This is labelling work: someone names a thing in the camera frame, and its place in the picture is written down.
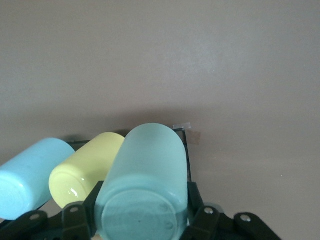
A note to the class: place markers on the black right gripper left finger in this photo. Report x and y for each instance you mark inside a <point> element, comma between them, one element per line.
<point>77,220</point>

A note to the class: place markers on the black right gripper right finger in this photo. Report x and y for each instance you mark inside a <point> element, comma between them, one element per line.
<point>202,220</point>

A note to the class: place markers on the light blue cup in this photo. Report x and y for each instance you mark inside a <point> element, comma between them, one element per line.
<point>32,175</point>

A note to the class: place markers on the pale green cup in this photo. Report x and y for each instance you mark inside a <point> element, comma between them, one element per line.
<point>147,175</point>

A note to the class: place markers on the yellow cup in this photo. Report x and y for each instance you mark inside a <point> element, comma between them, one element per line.
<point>87,165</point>

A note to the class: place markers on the clear tape piece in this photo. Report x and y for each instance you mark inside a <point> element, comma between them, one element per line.
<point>182,125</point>

